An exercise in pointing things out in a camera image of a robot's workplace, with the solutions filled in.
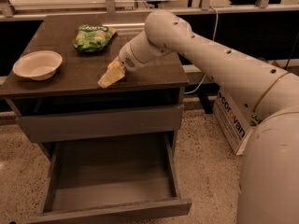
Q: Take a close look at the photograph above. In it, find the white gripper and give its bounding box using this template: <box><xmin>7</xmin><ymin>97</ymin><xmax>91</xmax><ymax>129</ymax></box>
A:
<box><xmin>98</xmin><ymin>42</ymin><xmax>145</xmax><ymax>89</ymax></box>

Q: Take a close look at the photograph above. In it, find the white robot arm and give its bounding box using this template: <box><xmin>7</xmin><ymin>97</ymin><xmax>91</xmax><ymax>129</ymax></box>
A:
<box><xmin>98</xmin><ymin>9</ymin><xmax>299</xmax><ymax>224</ymax></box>

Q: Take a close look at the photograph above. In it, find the closed grey upper drawer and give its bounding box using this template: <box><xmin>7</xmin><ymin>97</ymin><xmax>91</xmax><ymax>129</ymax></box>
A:
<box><xmin>17</xmin><ymin>105</ymin><xmax>184</xmax><ymax>143</ymax></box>

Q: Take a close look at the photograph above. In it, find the dark grey drawer cabinet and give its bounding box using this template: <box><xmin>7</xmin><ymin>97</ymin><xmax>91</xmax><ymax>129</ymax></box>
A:
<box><xmin>0</xmin><ymin>11</ymin><xmax>192</xmax><ymax>224</ymax></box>

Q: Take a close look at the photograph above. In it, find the open grey lower drawer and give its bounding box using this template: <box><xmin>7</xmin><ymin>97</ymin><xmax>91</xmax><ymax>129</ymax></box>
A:
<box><xmin>28</xmin><ymin>133</ymin><xmax>192</xmax><ymax>224</ymax></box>

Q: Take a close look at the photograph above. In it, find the green chip bag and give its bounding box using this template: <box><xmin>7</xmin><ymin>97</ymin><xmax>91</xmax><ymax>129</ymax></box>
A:
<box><xmin>73</xmin><ymin>24</ymin><xmax>117</xmax><ymax>53</ymax></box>

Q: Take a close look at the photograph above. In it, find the white bowl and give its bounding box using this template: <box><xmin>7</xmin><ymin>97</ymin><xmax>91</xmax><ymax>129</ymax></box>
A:
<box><xmin>12</xmin><ymin>50</ymin><xmax>63</xmax><ymax>81</ymax></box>

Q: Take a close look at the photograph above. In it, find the white corovan cardboard box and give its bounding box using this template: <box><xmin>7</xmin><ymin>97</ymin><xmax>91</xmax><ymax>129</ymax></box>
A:
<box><xmin>213</xmin><ymin>88</ymin><xmax>253</xmax><ymax>156</ymax></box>

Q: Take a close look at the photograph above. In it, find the white cable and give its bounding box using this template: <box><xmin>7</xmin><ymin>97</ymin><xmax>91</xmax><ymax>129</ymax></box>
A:
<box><xmin>184</xmin><ymin>7</ymin><xmax>220</xmax><ymax>95</ymax></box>

